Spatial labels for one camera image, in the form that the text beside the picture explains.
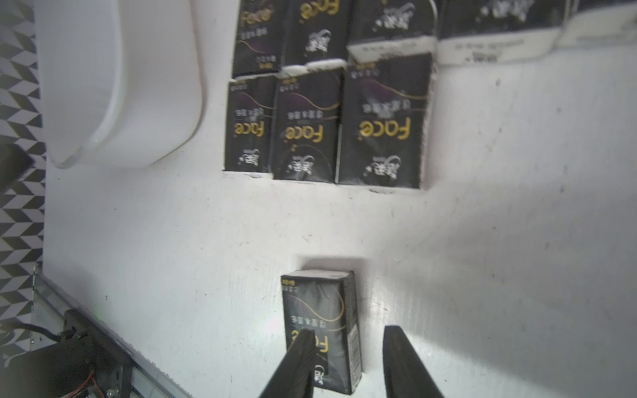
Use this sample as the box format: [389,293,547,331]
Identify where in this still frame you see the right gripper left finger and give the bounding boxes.
[260,329,316,398]

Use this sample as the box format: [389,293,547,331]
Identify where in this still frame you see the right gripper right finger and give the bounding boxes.
[383,325,444,398]

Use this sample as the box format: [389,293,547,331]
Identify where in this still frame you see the black pocket tissue pack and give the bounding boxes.
[232,0,289,78]
[348,0,441,63]
[556,0,636,48]
[282,0,354,66]
[337,53,434,189]
[223,75,278,173]
[436,0,571,66]
[280,270,363,395]
[270,69,343,183]

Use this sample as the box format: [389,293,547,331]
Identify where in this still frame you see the white plastic storage box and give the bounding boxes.
[33,1,203,169]

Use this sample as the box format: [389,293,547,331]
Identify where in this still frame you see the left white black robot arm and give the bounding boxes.
[0,144,34,195]

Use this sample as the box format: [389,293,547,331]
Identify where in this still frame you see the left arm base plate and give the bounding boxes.
[1,308,134,397]

